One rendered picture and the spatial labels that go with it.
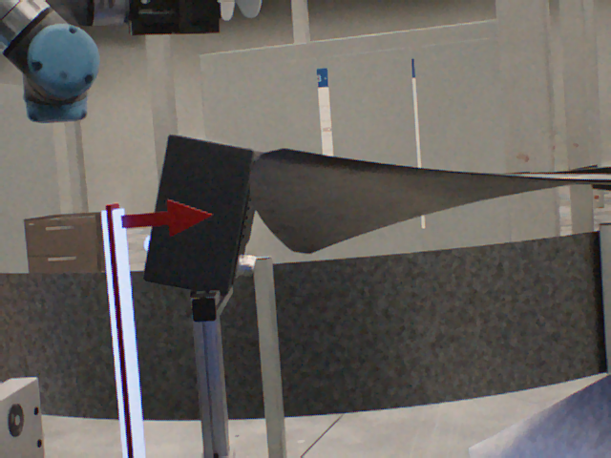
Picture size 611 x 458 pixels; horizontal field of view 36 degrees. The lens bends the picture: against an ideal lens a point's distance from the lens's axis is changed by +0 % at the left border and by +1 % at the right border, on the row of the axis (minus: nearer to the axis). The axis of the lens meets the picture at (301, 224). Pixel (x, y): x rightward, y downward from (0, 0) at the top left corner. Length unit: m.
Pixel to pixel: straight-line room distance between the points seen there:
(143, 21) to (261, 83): 5.81
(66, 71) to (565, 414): 0.65
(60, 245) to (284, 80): 2.15
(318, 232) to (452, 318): 1.81
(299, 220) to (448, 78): 6.03
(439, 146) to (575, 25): 4.33
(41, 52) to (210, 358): 0.40
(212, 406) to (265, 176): 0.65
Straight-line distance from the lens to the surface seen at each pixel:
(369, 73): 6.78
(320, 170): 0.52
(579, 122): 10.65
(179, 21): 1.23
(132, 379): 0.61
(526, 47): 4.88
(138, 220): 0.60
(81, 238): 7.35
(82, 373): 2.64
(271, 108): 7.00
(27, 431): 1.06
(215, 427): 1.17
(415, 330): 2.44
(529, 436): 0.63
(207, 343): 1.14
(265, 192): 0.58
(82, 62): 1.05
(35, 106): 1.20
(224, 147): 1.17
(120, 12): 1.22
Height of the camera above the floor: 1.21
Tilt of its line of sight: 4 degrees down
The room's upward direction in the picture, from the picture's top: 4 degrees counter-clockwise
